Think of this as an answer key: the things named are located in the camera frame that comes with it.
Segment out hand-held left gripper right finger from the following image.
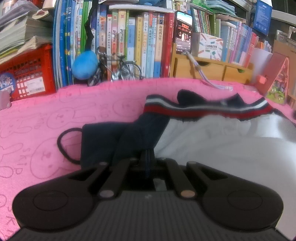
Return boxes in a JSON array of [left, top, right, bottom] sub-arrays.
[[150, 157, 232, 200]]

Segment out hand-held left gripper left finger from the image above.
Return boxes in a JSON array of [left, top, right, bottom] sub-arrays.
[[67, 151, 151, 200]]

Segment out navy and white jacket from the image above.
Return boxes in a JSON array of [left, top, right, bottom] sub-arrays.
[[80, 89, 296, 237]]

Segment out miniature bicycle model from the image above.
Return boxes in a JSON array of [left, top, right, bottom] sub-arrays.
[[87, 47, 142, 87]]

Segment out wooden drawer organizer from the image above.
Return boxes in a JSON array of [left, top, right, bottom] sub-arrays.
[[170, 43, 253, 85]]

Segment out blue plush ball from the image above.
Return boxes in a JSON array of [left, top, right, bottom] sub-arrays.
[[72, 50, 99, 80]]

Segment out row of children's storybooks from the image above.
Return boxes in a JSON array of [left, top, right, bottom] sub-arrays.
[[53, 0, 175, 87]]

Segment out white box with colourful print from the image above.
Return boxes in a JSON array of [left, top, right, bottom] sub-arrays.
[[198, 32, 223, 61]]

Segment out triangular pink toy house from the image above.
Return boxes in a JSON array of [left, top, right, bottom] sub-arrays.
[[251, 52, 294, 105]]

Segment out smartphone with lit screen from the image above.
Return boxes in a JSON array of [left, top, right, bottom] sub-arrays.
[[173, 10, 193, 54]]

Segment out large red plastic basket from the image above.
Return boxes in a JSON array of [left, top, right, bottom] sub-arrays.
[[0, 44, 57, 102]]

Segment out row of pastel spine books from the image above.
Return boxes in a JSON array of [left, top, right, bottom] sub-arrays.
[[221, 21, 259, 67]]

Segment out row of thin green-shelf books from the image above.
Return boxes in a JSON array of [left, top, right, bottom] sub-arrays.
[[174, 0, 216, 35]]

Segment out stack of teal folders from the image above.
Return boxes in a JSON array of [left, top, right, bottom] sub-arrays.
[[205, 0, 236, 15]]

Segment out stack of paper booklets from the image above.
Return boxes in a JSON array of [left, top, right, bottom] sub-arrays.
[[0, 0, 55, 65]]

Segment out white router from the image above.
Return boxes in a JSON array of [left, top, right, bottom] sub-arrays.
[[275, 27, 296, 43]]

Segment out blue cardboard box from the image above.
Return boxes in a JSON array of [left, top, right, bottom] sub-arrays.
[[253, 0, 273, 35]]

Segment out black hair tie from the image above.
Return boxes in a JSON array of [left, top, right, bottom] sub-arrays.
[[57, 128, 84, 165]]

